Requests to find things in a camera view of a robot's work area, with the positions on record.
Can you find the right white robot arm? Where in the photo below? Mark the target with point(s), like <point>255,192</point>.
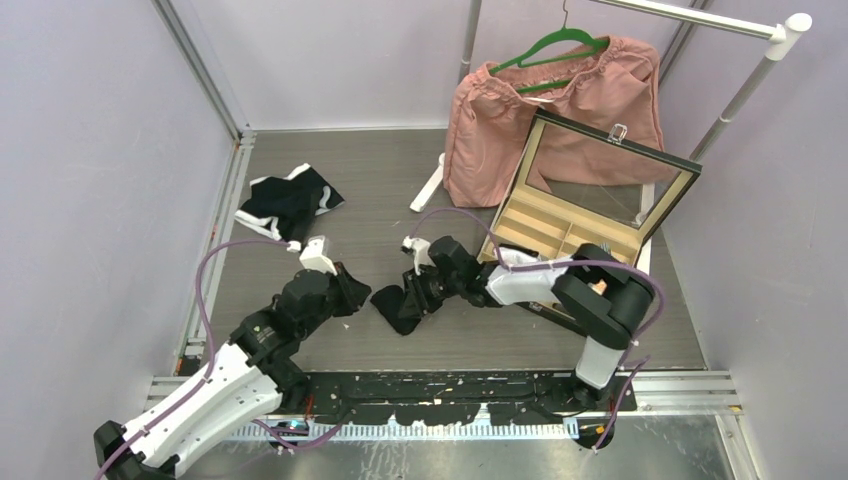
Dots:
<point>606,298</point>

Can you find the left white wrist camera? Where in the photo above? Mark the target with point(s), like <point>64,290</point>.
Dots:
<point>313,254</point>

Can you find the pink hanging shorts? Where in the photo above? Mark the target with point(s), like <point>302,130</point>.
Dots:
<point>492,112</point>

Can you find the plain black underwear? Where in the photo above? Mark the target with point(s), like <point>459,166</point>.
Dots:
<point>398,308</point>

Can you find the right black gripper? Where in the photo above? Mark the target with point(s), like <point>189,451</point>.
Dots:
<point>417,301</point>

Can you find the black white-trimmed underwear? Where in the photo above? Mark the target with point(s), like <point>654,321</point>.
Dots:
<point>285,209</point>

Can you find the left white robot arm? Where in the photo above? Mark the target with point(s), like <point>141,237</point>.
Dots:
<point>251,375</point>

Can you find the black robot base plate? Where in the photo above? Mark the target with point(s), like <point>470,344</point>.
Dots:
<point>441,398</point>

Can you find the black compartment storage box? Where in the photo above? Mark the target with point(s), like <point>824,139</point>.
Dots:
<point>576,184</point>

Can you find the white black-trimmed underwear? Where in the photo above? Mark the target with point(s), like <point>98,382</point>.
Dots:
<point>512,257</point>

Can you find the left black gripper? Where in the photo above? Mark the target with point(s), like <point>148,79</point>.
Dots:
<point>353,291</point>

